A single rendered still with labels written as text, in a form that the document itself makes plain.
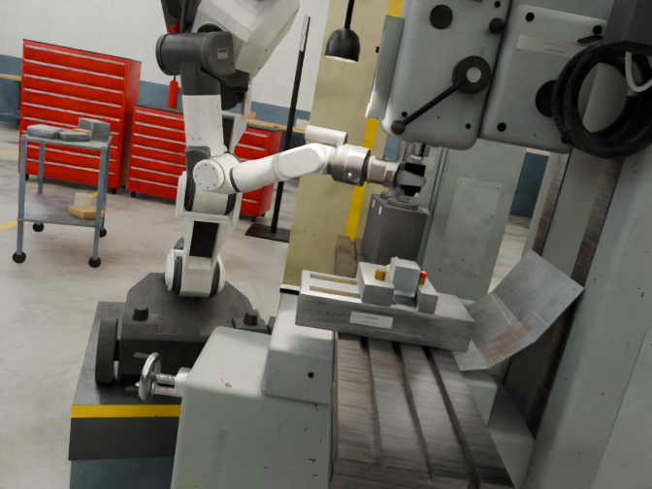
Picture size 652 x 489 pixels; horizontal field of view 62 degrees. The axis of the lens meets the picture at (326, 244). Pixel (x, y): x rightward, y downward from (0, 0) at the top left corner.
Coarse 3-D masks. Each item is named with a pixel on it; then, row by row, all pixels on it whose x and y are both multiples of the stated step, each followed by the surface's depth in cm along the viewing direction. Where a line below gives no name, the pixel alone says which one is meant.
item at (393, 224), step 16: (384, 192) 165; (384, 208) 149; (400, 208) 149; (416, 208) 151; (368, 224) 166; (384, 224) 148; (400, 224) 149; (416, 224) 149; (368, 240) 163; (384, 240) 149; (400, 240) 150; (416, 240) 150; (368, 256) 160; (384, 256) 151; (400, 256) 151; (416, 256) 152
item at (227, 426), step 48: (240, 336) 142; (192, 384) 117; (240, 384) 119; (192, 432) 120; (240, 432) 119; (288, 432) 119; (528, 432) 121; (192, 480) 123; (240, 480) 123; (288, 480) 122
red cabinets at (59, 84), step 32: (32, 64) 550; (64, 64) 552; (96, 64) 554; (128, 64) 557; (32, 96) 558; (64, 96) 559; (96, 96) 562; (128, 96) 575; (64, 128) 568; (128, 128) 593; (160, 128) 571; (256, 128) 557; (32, 160) 573; (64, 160) 576; (96, 160) 579; (128, 160) 613; (160, 160) 580; (160, 192) 589; (256, 192) 572
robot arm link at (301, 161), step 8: (280, 152) 123; (288, 152) 122; (296, 152) 121; (304, 152) 121; (312, 152) 120; (320, 152) 120; (272, 160) 127; (280, 160) 123; (288, 160) 122; (296, 160) 122; (304, 160) 121; (312, 160) 121; (320, 160) 120; (272, 168) 126; (280, 168) 123; (288, 168) 123; (296, 168) 122; (304, 168) 122; (312, 168) 121; (320, 168) 121; (280, 176) 125; (288, 176) 123; (296, 176) 123
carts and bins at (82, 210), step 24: (96, 120) 393; (24, 144) 335; (72, 144) 344; (96, 144) 362; (24, 168) 339; (24, 192) 345; (24, 216) 351; (48, 216) 361; (72, 216) 371; (96, 216) 361; (96, 240) 366; (96, 264) 371
